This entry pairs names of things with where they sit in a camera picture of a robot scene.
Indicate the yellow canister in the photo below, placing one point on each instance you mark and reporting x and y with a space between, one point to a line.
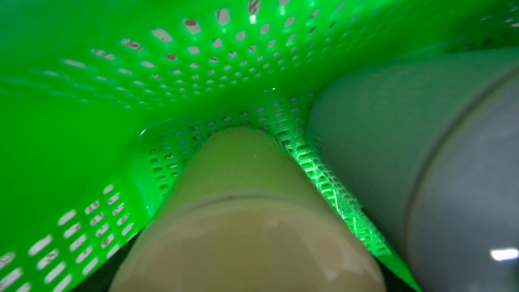
244 216

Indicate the green plastic basket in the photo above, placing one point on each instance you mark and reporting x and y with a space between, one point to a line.
103 102

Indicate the blue canister back middle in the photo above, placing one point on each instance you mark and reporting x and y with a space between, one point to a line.
430 149

